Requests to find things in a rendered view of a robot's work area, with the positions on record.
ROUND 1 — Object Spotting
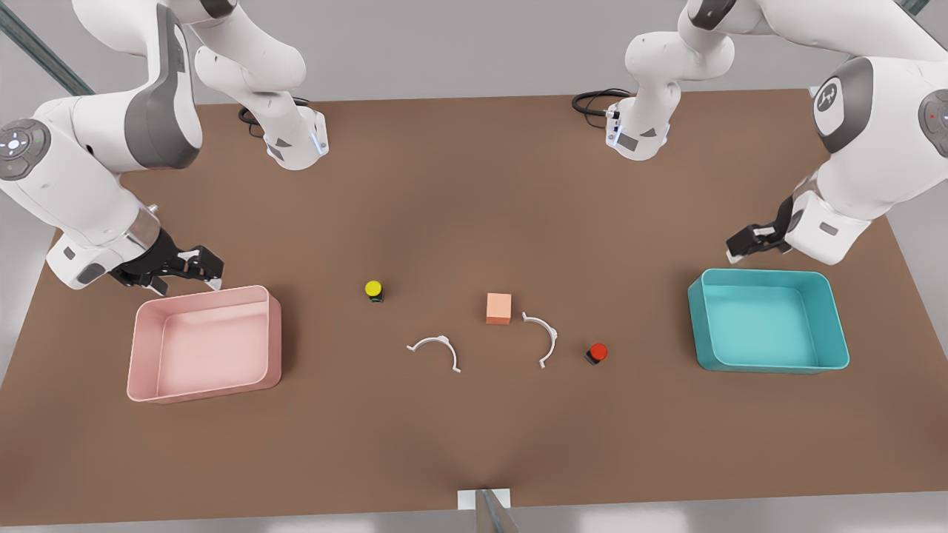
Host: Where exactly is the white curved clip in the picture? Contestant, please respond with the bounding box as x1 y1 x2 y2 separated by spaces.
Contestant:
406 335 462 374
521 312 558 369

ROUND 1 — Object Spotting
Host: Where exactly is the pink storage box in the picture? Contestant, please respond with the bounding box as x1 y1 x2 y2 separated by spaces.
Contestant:
127 285 283 404

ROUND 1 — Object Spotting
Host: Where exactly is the blue storage box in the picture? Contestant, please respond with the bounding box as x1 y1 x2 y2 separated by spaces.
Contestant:
687 268 850 373

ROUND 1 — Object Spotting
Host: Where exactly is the black cable loop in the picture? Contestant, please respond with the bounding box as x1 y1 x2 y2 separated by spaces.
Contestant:
238 96 312 139
572 89 632 131

